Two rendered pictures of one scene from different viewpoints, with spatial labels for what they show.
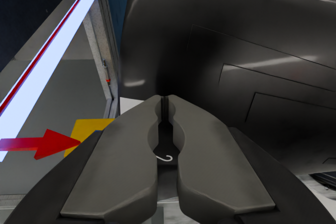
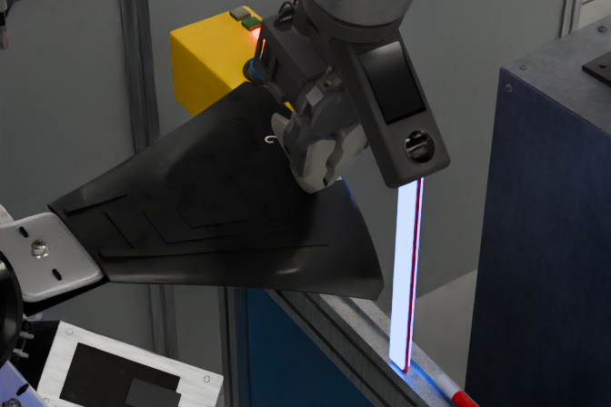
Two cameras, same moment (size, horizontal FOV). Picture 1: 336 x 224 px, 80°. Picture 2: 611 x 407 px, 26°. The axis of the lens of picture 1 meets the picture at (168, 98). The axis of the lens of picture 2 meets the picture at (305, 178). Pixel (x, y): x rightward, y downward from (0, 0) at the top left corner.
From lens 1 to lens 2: 0.94 m
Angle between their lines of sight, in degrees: 28
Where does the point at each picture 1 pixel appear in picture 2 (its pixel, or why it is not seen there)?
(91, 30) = (370, 312)
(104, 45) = (334, 301)
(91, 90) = not seen: hidden behind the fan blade
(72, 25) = (402, 267)
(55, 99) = (359, 166)
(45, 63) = (409, 194)
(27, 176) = not seen: outside the picture
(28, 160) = not seen: outside the picture
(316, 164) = (124, 185)
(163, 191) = (242, 99)
